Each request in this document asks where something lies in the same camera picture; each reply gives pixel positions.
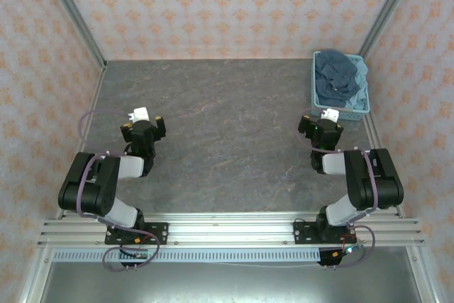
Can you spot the dark blue t-shirt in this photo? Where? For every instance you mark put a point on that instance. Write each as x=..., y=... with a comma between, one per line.
x=333, y=72

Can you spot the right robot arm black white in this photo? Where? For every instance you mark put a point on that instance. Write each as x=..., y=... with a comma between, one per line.
x=383, y=182

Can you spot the light blue plastic basket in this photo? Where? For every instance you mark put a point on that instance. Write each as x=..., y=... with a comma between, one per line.
x=340, y=114

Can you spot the grey metal panel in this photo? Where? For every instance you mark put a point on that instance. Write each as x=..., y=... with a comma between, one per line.
x=230, y=283

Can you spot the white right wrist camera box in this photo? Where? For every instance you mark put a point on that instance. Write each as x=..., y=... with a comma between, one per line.
x=331, y=115

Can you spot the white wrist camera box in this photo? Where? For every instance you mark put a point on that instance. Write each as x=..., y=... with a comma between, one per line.
x=331, y=115
x=139, y=114

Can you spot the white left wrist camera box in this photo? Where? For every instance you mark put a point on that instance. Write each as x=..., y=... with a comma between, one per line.
x=139, y=114

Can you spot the aluminium table edge rail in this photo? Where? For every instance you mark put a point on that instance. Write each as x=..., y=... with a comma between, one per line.
x=376, y=136
x=93, y=111

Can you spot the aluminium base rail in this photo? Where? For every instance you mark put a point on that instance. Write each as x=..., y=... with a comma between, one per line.
x=230, y=228

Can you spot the aluminium frame post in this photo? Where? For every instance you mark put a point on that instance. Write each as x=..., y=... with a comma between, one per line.
x=72, y=15
x=388, y=12

